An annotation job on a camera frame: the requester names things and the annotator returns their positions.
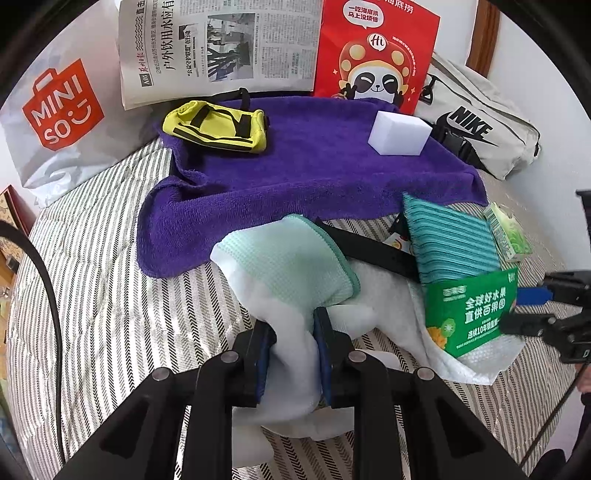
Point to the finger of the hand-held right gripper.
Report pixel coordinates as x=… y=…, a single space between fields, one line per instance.
x=531 y=324
x=533 y=295

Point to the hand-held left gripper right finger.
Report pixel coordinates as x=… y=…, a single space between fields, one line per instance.
x=323 y=355

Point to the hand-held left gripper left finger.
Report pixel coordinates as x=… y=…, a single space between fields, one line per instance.
x=264 y=364

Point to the green printed packet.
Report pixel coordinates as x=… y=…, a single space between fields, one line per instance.
x=466 y=314

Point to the green tissue pack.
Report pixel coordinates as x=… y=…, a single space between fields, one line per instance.
x=508 y=233

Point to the teal striped cleaning cloth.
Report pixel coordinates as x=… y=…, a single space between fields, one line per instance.
x=448 y=240

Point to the mint green and white cloth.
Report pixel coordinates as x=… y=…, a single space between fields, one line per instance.
x=286 y=258

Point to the white fruit print card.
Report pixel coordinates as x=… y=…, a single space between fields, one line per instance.
x=398 y=243

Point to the grey sling bag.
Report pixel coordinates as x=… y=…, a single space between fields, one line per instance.
x=489 y=106

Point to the purple towel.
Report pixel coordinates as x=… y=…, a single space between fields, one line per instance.
x=295 y=180

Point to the wooden headboard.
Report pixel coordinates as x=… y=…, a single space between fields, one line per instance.
x=482 y=41

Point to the white sponge block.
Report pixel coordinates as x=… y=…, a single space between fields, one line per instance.
x=397 y=136

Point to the red paper bag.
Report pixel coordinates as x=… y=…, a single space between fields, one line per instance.
x=374 y=50

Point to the red patterned box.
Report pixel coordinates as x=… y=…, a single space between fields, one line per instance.
x=14 y=212

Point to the white plastic bag orange logo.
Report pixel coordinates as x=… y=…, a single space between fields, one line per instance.
x=55 y=152

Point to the folded newspaper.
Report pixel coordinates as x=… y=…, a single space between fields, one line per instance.
x=207 y=46

